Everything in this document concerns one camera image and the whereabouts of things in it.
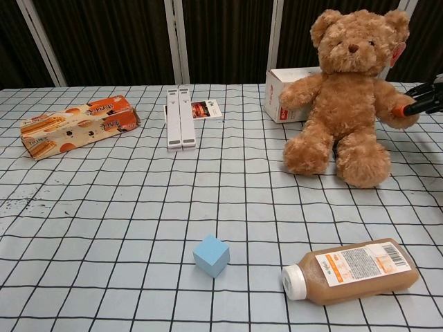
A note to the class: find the white card with food photo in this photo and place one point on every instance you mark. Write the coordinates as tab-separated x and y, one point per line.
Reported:
207	109

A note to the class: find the blue checkered tablecloth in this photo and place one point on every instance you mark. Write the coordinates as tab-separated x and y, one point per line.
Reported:
121	214

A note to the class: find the brown teddy bear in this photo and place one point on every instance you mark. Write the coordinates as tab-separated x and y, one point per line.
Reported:
342	114

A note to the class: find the long white narrow box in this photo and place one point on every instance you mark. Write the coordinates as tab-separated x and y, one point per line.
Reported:
187	117
173	121

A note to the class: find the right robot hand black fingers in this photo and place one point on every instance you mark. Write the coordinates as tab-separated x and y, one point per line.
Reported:
427	98

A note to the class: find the brown juice bottle white cap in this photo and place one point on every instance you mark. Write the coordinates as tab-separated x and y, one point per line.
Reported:
353	273

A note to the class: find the white cardboard box red print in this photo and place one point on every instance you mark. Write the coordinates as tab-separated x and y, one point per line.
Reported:
277	90

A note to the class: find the light blue foam cube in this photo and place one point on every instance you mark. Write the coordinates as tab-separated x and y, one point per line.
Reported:
211	257

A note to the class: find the orange cookie box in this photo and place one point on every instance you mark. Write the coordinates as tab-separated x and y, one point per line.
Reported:
76	126

